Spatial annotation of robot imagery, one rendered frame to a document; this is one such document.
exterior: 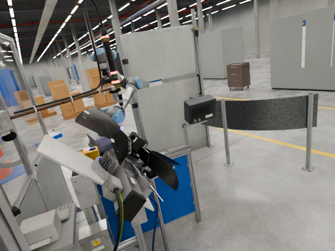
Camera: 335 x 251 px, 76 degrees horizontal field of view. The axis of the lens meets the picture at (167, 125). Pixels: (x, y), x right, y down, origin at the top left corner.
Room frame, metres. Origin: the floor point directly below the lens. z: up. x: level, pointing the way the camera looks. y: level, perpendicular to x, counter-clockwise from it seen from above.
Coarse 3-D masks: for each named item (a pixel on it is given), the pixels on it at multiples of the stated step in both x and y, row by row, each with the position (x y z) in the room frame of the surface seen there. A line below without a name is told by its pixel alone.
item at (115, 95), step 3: (108, 87) 1.24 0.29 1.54; (111, 87) 1.23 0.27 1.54; (114, 87) 1.24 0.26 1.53; (111, 90) 1.23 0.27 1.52; (114, 90) 1.24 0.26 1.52; (117, 90) 1.25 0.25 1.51; (111, 93) 1.24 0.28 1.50; (114, 93) 1.24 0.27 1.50; (117, 93) 1.25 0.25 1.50; (114, 96) 1.25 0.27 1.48; (117, 96) 1.25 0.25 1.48; (114, 99) 1.25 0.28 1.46; (117, 99) 1.24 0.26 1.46; (123, 99) 1.26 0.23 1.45; (117, 102) 1.25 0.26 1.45; (120, 102) 1.24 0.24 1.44
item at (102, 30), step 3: (102, 24) 1.27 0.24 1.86; (102, 27) 1.27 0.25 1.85; (102, 30) 1.26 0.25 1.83; (105, 30) 1.27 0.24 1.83; (102, 33) 1.26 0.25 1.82; (105, 33) 1.26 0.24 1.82; (120, 90) 1.27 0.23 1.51; (120, 93) 1.26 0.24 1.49; (120, 96) 1.26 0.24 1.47; (120, 99) 1.26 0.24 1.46; (120, 105) 1.27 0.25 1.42
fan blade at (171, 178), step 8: (152, 160) 1.08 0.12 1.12; (160, 160) 1.02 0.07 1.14; (152, 168) 1.09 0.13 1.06; (160, 168) 1.04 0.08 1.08; (168, 168) 0.97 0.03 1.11; (160, 176) 1.06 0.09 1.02; (168, 176) 1.00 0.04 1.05; (176, 176) 0.93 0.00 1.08; (168, 184) 1.03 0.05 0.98; (176, 184) 0.97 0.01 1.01
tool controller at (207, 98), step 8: (208, 96) 1.86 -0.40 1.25; (184, 104) 1.81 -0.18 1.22; (192, 104) 1.74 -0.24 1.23; (200, 104) 1.76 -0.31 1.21; (208, 104) 1.79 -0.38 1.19; (184, 112) 1.84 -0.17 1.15; (192, 112) 1.75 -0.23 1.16; (200, 112) 1.77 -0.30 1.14; (208, 112) 1.80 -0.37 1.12; (192, 120) 1.77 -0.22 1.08; (200, 120) 1.80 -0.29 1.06
